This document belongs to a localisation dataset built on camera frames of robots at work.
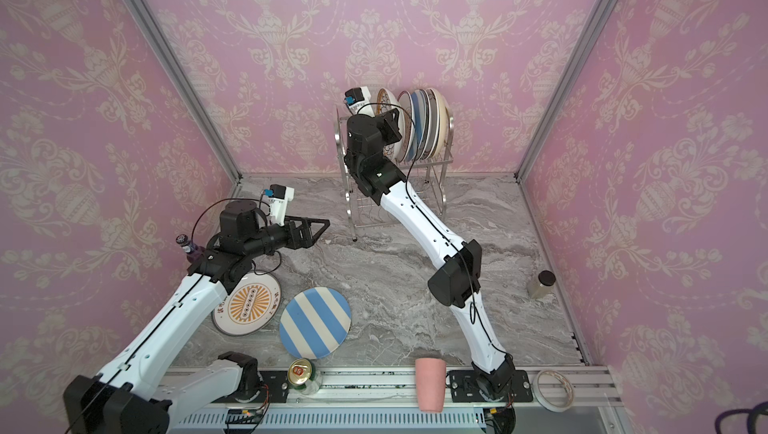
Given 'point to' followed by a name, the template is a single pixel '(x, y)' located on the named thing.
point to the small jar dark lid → (545, 288)
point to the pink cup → (431, 378)
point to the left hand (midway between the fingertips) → (319, 224)
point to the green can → (303, 376)
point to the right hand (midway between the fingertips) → (401, 113)
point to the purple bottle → (193, 251)
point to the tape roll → (543, 402)
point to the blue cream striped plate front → (314, 322)
